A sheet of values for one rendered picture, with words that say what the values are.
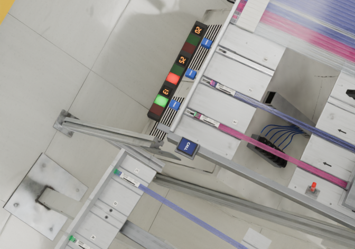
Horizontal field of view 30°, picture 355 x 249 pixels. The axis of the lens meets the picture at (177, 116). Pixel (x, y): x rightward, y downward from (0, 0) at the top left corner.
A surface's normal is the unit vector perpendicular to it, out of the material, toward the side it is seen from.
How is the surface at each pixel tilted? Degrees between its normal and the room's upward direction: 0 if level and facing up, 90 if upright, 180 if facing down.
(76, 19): 0
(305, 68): 0
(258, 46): 42
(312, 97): 0
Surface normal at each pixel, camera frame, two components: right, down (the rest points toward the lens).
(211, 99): -0.04, -0.25
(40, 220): 0.58, 0.10
